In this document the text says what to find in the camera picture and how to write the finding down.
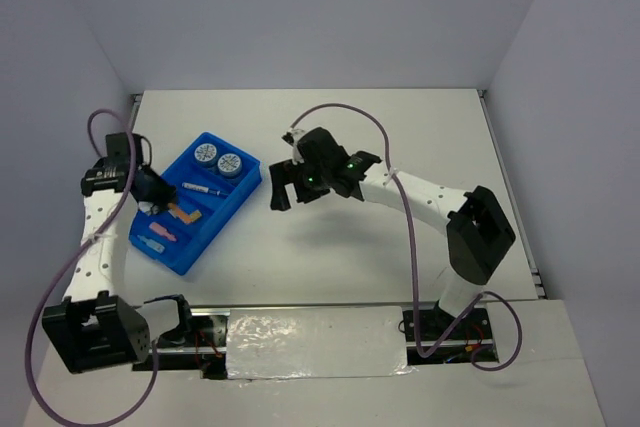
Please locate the silver foil sheet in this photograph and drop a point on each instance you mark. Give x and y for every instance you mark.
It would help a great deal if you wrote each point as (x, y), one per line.
(320, 342)

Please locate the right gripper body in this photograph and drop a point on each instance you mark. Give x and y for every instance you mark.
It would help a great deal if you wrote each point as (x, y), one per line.
(316, 175)

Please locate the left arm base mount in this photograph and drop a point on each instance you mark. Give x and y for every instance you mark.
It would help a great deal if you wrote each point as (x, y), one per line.
(200, 350)

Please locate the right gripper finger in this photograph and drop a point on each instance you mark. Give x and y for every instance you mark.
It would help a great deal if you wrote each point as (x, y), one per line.
(304, 190)
(282, 174)

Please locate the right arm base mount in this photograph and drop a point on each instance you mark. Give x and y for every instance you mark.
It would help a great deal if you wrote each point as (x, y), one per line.
(472, 334)

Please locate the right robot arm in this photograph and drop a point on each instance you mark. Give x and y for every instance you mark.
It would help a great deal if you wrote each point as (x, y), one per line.
(473, 223)

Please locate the light blue correction tape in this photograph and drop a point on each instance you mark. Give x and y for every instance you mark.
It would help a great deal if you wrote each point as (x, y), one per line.
(152, 244)

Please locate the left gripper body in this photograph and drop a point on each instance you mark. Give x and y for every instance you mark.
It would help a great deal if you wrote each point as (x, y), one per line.
(159, 193)

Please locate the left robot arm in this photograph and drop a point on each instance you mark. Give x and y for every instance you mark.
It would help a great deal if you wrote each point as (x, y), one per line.
(94, 327)

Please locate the blue cleaning gel jar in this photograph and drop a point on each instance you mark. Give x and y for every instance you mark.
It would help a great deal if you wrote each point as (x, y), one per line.
(205, 155)

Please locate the orange correction tape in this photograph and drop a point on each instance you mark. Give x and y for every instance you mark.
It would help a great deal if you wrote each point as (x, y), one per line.
(178, 213)

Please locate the pink correction tape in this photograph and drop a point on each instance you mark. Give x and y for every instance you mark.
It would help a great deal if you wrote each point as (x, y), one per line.
(162, 231)

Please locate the blue white whiteboard marker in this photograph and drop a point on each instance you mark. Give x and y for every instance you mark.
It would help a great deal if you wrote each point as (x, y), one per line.
(203, 189)

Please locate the blue plastic divided tray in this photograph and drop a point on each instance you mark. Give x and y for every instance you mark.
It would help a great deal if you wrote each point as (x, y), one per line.
(193, 239)

